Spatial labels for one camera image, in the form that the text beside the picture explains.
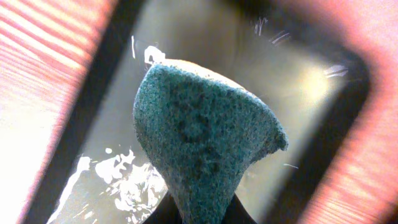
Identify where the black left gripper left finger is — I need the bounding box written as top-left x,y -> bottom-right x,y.
143,192 -> 183,224

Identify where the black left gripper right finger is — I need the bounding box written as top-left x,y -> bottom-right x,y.
222,194 -> 257,224

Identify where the green and yellow sponge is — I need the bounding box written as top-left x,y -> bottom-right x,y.
133,60 -> 289,223

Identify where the black rectangular tray green liquid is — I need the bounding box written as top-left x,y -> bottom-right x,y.
24,1 -> 369,223

